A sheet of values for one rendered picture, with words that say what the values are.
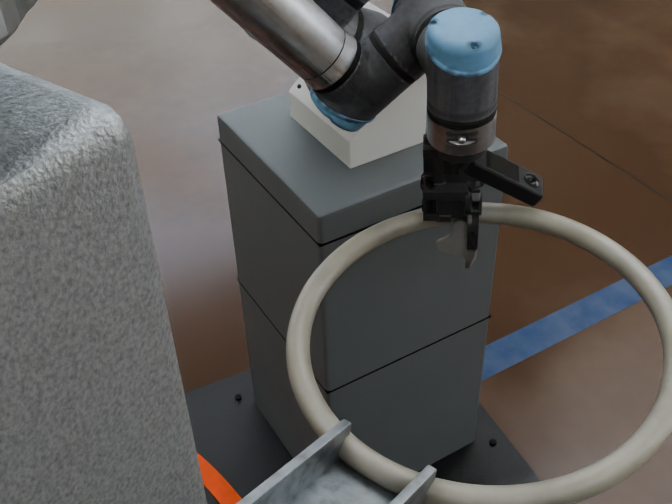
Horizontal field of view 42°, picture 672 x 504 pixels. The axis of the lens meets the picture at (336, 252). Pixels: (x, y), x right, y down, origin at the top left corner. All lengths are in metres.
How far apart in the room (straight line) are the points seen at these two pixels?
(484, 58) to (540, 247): 1.71
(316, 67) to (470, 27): 0.21
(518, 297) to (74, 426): 2.25
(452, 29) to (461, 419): 1.16
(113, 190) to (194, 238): 2.48
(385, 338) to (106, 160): 1.41
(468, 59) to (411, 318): 0.75
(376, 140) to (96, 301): 1.22
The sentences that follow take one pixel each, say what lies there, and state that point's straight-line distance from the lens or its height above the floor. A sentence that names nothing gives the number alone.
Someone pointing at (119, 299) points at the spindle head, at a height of 1.48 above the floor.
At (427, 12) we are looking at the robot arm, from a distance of 1.15.
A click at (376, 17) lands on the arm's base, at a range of 1.52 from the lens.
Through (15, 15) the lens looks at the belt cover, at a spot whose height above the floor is 1.59.
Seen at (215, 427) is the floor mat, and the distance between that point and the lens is 2.20.
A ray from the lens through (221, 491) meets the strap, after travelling 2.07.
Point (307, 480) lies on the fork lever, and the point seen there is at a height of 0.92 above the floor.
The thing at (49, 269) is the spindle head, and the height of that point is 1.51.
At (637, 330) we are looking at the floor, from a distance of 2.52.
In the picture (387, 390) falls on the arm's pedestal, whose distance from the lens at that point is 1.80.
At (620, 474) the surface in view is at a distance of 0.99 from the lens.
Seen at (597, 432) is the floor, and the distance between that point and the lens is 2.25.
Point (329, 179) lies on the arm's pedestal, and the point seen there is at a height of 0.85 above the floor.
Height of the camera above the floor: 1.69
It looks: 39 degrees down
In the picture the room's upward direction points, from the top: 2 degrees counter-clockwise
